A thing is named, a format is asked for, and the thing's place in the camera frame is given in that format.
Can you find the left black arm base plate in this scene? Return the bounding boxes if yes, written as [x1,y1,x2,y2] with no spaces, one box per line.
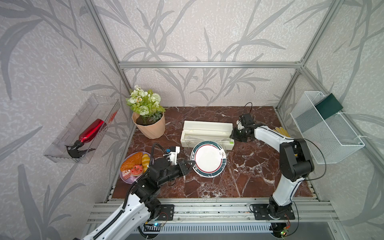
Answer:
[153,204,175,221]

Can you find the left black corrugated cable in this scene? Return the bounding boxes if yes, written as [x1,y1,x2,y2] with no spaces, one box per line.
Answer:
[89,142,169,240]

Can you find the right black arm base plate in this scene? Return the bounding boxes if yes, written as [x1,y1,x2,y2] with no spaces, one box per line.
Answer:
[250,204,296,221]

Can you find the artificial flowers in beige pot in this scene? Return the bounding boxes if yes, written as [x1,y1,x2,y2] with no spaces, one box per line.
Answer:
[126,85,166,140]

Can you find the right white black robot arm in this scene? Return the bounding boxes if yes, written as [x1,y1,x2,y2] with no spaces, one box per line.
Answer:
[230,114,314,215]

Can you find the red spray bottle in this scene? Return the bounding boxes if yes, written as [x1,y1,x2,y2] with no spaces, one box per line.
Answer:
[66,119,106,159]

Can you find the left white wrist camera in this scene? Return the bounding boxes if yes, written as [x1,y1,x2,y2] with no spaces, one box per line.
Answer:
[164,146,181,166]

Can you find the purple plate of toy food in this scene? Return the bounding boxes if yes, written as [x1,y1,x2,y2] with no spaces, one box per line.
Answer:
[119,152,151,184]

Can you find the right thin black cable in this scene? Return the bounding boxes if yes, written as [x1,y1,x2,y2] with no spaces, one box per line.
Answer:
[243,101,327,211]

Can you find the cream plastic wrap dispenser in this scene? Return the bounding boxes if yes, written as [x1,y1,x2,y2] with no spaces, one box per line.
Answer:
[181,121,235,151]

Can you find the white wire mesh basket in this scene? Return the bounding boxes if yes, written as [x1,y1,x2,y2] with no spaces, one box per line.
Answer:
[291,91,365,165]

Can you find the yellow rubber glove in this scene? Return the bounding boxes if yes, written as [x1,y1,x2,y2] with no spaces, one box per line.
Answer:
[274,127,291,138]

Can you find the white plate green rim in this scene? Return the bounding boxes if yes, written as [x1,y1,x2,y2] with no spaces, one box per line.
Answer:
[191,140,227,178]

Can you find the clear plastic wall bin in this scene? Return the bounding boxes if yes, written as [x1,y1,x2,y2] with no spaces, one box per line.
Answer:
[44,94,121,164]

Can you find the dark green card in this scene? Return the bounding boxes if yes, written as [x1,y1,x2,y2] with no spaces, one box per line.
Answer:
[315,94,344,120]

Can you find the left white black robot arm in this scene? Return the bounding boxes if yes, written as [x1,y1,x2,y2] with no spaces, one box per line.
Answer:
[83,158,196,240]

